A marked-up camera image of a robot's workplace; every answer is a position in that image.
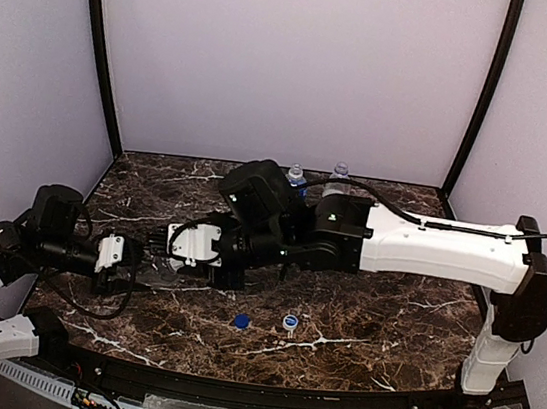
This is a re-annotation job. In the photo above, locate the blue Pepsi bottle cap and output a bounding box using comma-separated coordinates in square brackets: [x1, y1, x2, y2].
[233, 313, 251, 330]

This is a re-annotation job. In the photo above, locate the small clear bottle white cap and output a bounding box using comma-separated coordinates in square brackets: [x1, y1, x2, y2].
[136, 252, 185, 289]

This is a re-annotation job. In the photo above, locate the white blue bottle cap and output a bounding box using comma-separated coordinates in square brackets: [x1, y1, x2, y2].
[282, 315, 299, 331]

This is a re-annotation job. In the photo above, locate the Pocari Sweat bottle blue label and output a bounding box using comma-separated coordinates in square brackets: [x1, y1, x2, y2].
[285, 163, 307, 199]

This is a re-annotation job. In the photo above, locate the Pepsi bottle blue label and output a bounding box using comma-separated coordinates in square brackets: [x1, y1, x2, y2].
[323, 159, 357, 201]

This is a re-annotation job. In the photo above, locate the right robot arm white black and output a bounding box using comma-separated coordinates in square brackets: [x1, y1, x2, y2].
[152, 159, 547, 396]

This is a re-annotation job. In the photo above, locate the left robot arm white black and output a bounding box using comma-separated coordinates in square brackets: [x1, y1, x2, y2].
[0, 184, 143, 367]

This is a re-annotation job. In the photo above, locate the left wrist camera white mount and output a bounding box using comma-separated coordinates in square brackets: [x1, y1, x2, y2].
[94, 234, 126, 273]

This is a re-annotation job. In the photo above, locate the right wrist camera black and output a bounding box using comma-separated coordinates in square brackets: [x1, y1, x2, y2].
[167, 223, 222, 267]

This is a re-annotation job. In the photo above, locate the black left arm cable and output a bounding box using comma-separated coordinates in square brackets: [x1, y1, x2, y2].
[27, 198, 150, 324]

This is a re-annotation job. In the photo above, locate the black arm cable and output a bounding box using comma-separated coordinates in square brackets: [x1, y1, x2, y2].
[27, 198, 150, 324]
[288, 175, 547, 312]

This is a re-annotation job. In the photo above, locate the small circuit board with wires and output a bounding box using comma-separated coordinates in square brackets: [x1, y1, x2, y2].
[69, 388, 113, 409]

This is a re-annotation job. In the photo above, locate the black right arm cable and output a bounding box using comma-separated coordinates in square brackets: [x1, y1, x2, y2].
[288, 175, 547, 312]

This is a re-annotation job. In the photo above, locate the black table front rail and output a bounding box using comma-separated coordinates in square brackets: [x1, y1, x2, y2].
[25, 306, 504, 409]

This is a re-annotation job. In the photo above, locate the black left corner post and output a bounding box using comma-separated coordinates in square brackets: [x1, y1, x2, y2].
[88, 0, 123, 160]

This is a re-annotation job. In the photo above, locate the black corner post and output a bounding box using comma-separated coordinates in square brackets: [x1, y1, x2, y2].
[441, 0, 525, 198]
[88, 0, 123, 160]

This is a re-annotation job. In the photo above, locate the black right corner post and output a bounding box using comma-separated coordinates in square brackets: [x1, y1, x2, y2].
[441, 0, 525, 198]

